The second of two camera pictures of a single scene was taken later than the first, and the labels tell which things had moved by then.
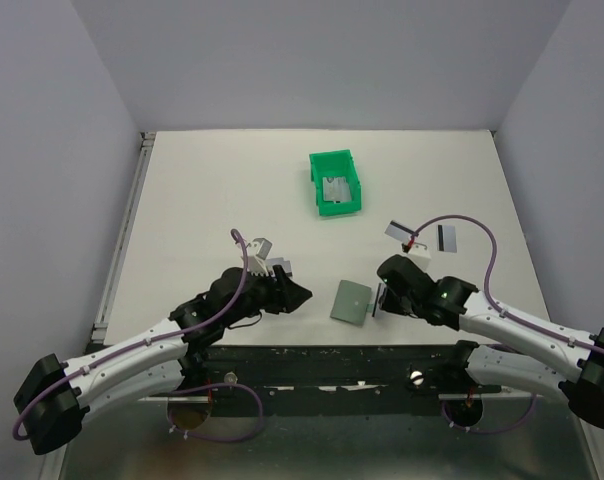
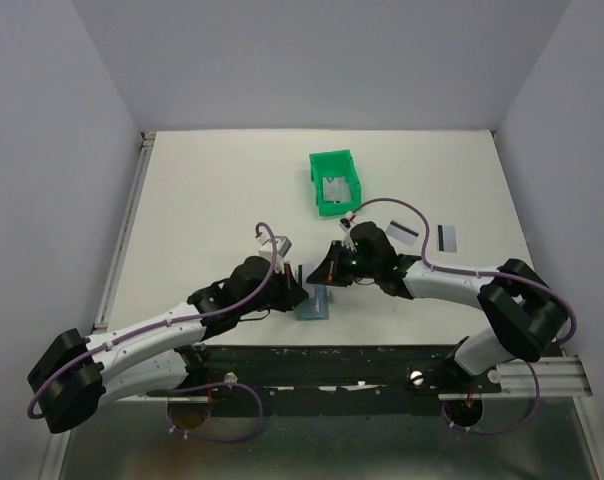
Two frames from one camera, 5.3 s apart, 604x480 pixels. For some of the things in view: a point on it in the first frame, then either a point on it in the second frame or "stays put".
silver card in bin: x=336 y=188 stays put
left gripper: x=285 y=294 stays put
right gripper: x=387 y=302 → x=328 y=273
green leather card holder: x=351 y=303 → x=315 y=307
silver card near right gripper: x=399 y=231 stays put
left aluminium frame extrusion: x=54 y=466 stays put
